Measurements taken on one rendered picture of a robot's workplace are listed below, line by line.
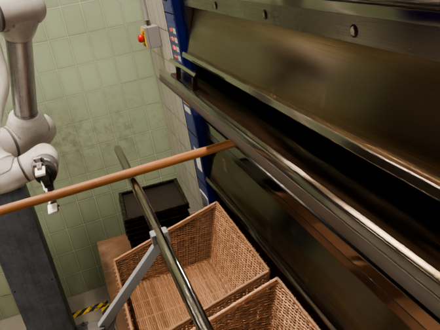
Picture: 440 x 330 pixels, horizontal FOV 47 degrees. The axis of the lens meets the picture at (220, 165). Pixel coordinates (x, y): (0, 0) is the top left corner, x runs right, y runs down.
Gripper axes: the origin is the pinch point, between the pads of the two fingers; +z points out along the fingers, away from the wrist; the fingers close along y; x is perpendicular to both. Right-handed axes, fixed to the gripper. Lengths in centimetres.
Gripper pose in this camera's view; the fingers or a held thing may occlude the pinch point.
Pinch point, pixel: (46, 193)
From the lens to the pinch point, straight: 169.1
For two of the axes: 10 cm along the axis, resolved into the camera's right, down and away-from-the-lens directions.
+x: -9.3, 2.7, -2.4
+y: 1.6, 9.0, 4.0
